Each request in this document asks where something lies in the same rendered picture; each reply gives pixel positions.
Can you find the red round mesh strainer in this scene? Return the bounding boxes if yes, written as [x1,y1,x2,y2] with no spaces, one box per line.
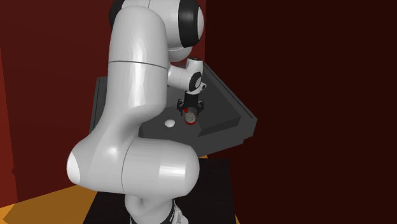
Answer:
[183,107,198,126]

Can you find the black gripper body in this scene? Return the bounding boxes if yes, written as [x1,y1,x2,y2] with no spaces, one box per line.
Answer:
[183,91,200,109]

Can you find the dark grey basin counter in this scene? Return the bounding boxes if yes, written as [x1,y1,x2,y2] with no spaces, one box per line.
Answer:
[89,62,258,158]

